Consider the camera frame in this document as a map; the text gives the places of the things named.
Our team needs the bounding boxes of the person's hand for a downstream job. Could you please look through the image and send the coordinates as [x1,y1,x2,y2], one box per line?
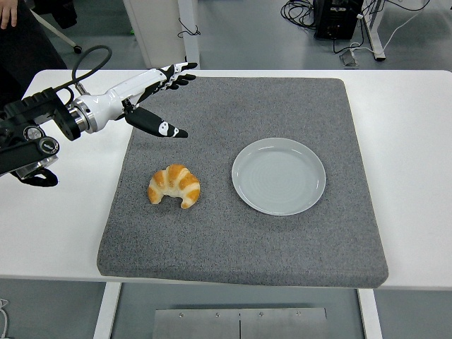
[0,0,18,30]

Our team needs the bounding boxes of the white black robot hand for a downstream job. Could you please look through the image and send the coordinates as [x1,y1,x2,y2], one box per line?
[83,62,198,139]

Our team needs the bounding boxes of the golden croissant bread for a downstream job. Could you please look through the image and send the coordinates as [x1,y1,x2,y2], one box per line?
[147,163,201,209]

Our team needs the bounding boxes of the grey round plate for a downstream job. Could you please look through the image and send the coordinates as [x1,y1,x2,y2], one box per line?
[231,137,327,217]

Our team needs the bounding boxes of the grey metal plate with screws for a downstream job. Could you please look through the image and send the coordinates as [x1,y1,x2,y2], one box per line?
[153,307,330,339]

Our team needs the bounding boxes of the person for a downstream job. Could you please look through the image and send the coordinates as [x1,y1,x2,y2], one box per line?
[0,0,69,107]

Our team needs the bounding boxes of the office chair with caster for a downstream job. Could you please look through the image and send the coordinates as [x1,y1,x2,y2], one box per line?
[30,0,83,55]

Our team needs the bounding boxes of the white cabinet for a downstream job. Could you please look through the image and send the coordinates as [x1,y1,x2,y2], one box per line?
[122,0,187,71]

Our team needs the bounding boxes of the grey felt mat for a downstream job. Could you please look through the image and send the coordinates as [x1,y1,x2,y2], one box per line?
[96,76,390,290]

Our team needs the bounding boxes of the white table leg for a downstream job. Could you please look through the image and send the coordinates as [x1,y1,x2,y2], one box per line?
[92,282,123,339]
[357,288,384,339]

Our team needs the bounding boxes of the black computer tower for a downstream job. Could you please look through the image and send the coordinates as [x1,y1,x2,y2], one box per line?
[313,0,364,40]

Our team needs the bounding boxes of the grey floor pedal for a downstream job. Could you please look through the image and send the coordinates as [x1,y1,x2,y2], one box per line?
[339,51,360,68]

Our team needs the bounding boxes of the white desk leg with foot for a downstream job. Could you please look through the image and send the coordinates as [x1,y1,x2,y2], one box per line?
[363,0,386,63]

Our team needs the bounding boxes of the white desk post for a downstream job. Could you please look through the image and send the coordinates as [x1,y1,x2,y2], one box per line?
[177,0,201,71]

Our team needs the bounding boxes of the black cable on post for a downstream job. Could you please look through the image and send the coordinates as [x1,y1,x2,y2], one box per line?
[177,16,201,38]

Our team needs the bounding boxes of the black cable bundle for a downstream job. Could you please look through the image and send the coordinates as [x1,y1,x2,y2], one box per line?
[280,0,318,31]

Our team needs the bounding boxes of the thin white cord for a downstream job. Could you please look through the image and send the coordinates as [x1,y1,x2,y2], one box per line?
[0,298,10,338]

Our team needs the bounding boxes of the white power cable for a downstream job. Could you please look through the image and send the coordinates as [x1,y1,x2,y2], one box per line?
[349,0,432,57]

